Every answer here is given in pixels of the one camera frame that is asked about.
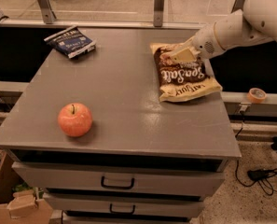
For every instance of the grey drawer cabinet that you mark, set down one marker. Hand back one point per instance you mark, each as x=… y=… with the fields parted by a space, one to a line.
x=131 y=127

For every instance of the black top drawer handle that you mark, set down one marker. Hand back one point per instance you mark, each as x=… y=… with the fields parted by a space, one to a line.
x=117 y=184

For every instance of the middle metal bracket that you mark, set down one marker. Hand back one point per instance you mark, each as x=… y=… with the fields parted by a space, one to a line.
x=158 y=13

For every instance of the blue chip bag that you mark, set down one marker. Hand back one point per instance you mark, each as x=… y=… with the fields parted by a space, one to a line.
x=71 y=42

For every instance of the black drawer handle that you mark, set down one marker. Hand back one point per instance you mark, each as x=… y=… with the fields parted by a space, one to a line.
x=122 y=209
x=117 y=184

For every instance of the brown sea salt chip bag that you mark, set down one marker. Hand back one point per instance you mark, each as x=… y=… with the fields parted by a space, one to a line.
x=181 y=82

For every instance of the left metal bracket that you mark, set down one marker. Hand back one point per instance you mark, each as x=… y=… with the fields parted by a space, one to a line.
x=46 y=11

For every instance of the black power adapter with cable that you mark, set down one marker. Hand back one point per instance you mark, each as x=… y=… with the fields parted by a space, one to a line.
x=259 y=176

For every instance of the red apple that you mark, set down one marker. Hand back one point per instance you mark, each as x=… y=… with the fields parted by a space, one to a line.
x=75 y=119

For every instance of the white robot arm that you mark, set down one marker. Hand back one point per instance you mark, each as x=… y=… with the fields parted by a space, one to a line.
x=254 y=24

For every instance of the top grey drawer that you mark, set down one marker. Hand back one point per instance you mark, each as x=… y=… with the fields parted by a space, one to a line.
x=78 y=177

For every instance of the orange tape roll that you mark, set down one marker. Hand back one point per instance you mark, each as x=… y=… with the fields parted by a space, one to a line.
x=256 y=95

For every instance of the grey drawer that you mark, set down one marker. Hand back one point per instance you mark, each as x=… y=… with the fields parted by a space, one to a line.
x=78 y=177
x=100 y=205

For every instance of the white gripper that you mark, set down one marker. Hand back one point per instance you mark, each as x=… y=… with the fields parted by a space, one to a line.
x=203 y=43

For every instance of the cardboard box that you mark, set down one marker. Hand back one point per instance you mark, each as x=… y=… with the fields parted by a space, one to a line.
x=19 y=207

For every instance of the metal rail behind table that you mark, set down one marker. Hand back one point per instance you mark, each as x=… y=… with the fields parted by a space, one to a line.
x=100 y=24

